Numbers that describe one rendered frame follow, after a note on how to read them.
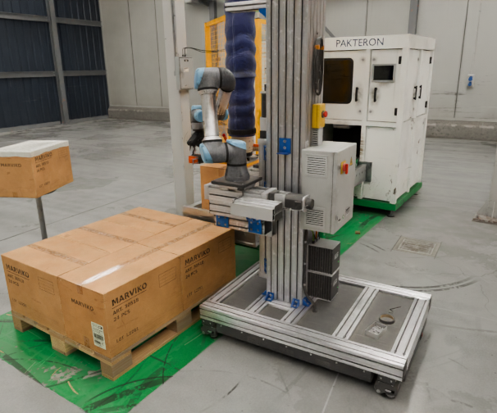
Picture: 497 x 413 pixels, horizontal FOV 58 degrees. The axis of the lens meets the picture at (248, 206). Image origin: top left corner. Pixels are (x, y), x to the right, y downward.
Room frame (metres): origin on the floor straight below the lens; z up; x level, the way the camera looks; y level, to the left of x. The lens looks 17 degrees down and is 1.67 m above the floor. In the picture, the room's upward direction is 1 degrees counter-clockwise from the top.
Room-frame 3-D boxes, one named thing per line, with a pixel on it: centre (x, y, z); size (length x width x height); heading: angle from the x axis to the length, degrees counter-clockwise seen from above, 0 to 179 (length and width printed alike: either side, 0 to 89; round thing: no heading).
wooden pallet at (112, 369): (2.88, 0.85, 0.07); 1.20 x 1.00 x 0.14; 146
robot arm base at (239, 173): (2.58, 0.07, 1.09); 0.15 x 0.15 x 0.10
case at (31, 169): (4.02, 1.96, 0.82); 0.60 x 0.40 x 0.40; 171
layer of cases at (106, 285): (2.88, 0.85, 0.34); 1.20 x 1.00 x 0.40; 146
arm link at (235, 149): (2.58, 0.07, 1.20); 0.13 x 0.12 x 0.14; 106
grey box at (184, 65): (4.38, 0.58, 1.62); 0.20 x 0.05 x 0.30; 146
